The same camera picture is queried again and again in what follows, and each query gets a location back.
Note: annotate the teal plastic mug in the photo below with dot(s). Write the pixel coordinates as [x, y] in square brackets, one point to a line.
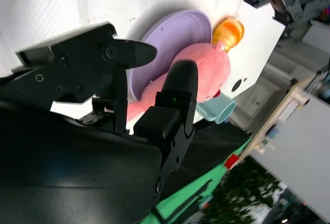
[208, 108]

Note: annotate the light wooden board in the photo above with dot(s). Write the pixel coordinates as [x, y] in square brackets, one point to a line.
[278, 113]

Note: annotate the purple plastic plate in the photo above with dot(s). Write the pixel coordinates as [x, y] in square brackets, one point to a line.
[180, 33]

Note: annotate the white cabinet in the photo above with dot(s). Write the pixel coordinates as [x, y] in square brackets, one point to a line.
[304, 152]

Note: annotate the pink plush doll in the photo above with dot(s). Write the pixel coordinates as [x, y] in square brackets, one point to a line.
[214, 67]

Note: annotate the orange white striped pumpkin toy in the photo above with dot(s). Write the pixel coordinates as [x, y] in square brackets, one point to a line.
[229, 32]

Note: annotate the black backdrop cloth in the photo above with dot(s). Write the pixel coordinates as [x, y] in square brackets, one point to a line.
[219, 144]

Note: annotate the small red block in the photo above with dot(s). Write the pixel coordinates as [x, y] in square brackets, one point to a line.
[231, 161]

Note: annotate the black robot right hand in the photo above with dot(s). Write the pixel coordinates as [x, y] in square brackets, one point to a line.
[64, 157]

